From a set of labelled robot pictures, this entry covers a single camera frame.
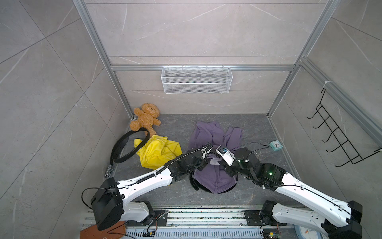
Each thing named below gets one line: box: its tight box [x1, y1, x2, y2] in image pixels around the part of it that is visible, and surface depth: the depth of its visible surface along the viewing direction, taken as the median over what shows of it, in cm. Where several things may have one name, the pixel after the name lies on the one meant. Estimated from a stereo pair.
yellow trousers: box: [133, 134, 184, 171], surface depth 91 cm
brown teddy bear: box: [129, 103, 162, 138], surface depth 109 cm
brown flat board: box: [80, 221, 127, 239], surface depth 68 cm
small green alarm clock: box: [269, 139, 284, 152], surface depth 102 cm
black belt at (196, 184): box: [189, 170, 239, 194], surface depth 78 cm
